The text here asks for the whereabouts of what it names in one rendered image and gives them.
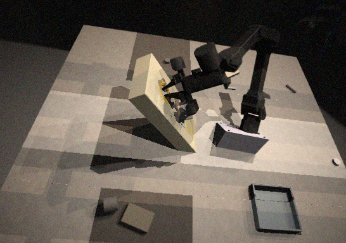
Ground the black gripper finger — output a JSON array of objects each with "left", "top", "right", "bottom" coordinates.
[
  {"left": 162, "top": 75, "right": 179, "bottom": 90},
  {"left": 164, "top": 91, "right": 184, "bottom": 102}
]

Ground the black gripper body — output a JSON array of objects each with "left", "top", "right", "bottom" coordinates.
[{"left": 170, "top": 56, "right": 208, "bottom": 116}]

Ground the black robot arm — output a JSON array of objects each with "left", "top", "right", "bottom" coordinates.
[{"left": 191, "top": 25, "right": 281, "bottom": 134}]

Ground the beige flat box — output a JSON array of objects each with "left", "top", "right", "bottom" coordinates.
[
  {"left": 226, "top": 70, "right": 239, "bottom": 78},
  {"left": 121, "top": 202, "right": 154, "bottom": 233}
]

